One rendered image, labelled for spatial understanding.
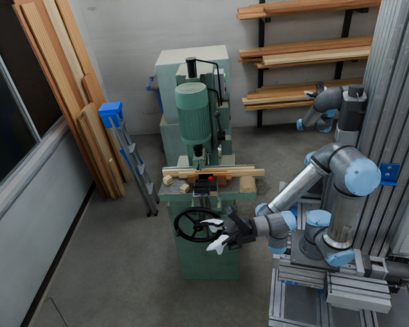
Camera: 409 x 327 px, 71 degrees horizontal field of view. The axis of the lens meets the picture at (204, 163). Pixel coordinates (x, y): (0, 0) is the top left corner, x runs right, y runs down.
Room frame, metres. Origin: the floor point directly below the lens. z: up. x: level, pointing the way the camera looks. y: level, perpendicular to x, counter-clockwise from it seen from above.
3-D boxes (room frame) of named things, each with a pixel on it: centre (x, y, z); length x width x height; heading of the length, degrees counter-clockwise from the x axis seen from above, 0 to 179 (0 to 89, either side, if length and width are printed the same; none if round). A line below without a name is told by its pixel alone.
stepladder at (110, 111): (2.22, 0.66, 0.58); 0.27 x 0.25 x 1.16; 88
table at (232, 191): (1.38, 0.00, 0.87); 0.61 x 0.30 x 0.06; 82
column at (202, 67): (1.78, -0.01, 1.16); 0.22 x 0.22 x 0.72; 82
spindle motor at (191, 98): (1.49, 0.03, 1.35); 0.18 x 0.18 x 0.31
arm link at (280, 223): (0.75, -0.26, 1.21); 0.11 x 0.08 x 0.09; 97
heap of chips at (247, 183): (1.37, -0.25, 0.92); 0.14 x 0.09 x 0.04; 172
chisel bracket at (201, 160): (1.51, 0.02, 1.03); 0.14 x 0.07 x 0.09; 172
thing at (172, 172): (1.51, -0.02, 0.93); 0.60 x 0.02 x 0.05; 82
